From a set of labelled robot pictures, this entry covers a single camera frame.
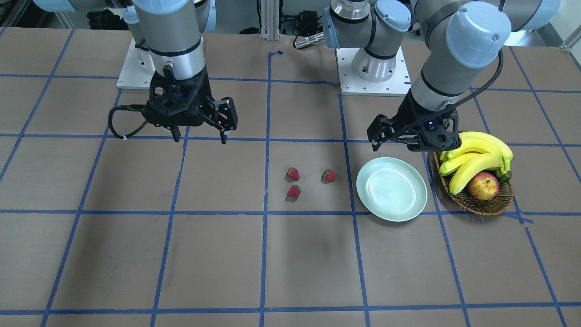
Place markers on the strawberry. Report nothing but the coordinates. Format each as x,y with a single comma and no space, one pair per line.
293,174
328,175
294,192

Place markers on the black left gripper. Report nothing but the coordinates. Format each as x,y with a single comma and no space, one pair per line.
410,111

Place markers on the yellow banana bunch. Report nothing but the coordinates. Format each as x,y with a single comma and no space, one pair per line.
479,153

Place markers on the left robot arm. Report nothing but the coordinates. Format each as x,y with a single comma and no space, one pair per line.
465,39

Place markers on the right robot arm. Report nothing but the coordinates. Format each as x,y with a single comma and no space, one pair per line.
168,28

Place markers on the brown wicker basket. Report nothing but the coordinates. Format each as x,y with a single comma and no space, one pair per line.
495,206

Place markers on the red yellow apple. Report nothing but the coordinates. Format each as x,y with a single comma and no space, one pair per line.
483,186

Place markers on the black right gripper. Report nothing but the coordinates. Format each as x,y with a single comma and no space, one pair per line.
204,92

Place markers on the light green plate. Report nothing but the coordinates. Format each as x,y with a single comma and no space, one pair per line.
391,189

